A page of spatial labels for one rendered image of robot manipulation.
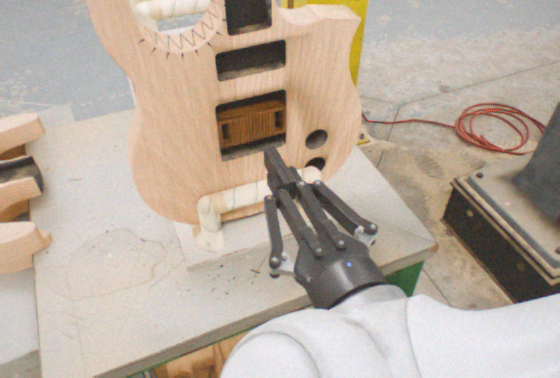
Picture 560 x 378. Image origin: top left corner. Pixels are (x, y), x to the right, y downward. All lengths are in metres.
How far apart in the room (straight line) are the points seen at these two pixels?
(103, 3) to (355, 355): 0.43
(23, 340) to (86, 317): 0.10
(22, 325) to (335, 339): 0.67
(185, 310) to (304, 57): 0.40
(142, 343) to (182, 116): 0.32
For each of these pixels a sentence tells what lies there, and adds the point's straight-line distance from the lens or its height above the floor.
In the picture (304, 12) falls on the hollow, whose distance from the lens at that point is 0.65.
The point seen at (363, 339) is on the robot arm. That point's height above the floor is 1.35.
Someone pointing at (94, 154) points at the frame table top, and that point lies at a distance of 1.02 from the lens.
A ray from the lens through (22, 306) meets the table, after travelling 0.87.
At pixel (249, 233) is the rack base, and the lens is 0.81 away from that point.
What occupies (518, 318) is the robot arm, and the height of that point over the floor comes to 1.35.
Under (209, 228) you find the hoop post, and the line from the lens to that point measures 0.74.
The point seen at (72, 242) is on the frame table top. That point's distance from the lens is 0.88.
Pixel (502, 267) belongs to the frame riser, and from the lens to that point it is 1.99.
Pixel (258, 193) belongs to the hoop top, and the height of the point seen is 1.05.
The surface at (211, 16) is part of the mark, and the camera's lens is 0.60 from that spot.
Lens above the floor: 1.57
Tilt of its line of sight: 44 degrees down
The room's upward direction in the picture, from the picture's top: straight up
